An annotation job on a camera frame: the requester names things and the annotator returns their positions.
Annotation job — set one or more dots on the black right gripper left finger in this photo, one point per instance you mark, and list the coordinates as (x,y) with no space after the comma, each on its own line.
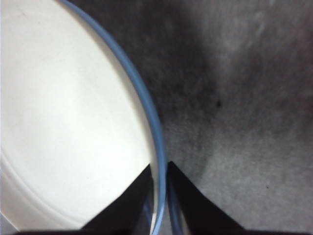
(122,210)

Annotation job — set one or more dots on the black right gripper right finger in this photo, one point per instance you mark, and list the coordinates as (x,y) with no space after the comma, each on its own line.
(193,210)

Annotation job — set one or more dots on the white plate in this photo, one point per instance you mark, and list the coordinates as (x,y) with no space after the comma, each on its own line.
(61,98)

